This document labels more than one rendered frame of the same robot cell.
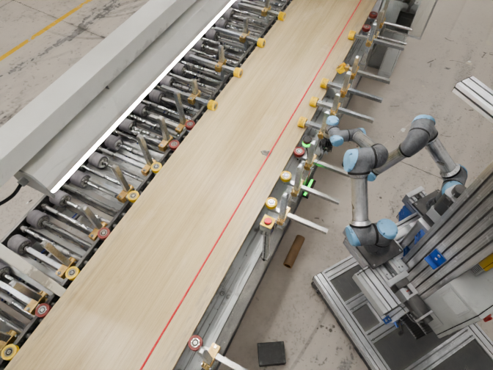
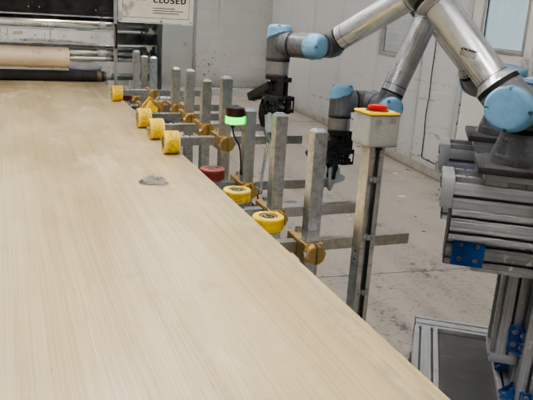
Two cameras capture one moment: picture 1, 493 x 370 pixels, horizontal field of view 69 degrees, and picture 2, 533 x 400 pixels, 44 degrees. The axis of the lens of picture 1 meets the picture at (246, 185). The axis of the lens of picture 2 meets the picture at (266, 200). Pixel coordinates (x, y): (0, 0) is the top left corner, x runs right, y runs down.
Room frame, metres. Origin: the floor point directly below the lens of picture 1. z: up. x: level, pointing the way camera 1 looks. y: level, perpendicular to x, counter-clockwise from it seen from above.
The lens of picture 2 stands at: (0.25, 1.04, 1.40)
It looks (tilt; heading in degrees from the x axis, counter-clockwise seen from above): 16 degrees down; 310
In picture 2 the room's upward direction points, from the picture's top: 4 degrees clockwise
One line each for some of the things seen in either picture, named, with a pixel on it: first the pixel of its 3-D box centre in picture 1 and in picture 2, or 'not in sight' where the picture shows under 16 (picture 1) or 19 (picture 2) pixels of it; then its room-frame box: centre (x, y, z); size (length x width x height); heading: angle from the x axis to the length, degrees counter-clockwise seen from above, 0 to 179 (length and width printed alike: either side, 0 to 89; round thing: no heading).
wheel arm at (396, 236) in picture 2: (296, 219); (335, 242); (1.16, -0.34, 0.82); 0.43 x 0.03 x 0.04; 62
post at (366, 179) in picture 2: (265, 243); (362, 247); (0.94, -0.11, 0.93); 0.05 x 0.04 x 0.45; 152
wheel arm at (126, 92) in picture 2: (377, 41); (163, 92); (2.93, -1.26, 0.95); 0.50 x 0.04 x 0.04; 62
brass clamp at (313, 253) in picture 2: (283, 215); (305, 246); (1.19, -0.25, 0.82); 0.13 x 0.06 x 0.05; 152
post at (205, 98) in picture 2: (332, 115); (204, 140); (2.05, -0.71, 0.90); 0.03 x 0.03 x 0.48; 62
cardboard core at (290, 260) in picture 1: (294, 251); not in sight; (1.25, -0.41, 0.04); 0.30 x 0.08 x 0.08; 152
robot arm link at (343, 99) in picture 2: not in sight; (341, 101); (1.48, -0.79, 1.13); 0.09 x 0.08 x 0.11; 59
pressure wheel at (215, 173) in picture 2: (298, 155); (212, 183); (1.69, -0.40, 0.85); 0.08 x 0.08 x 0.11
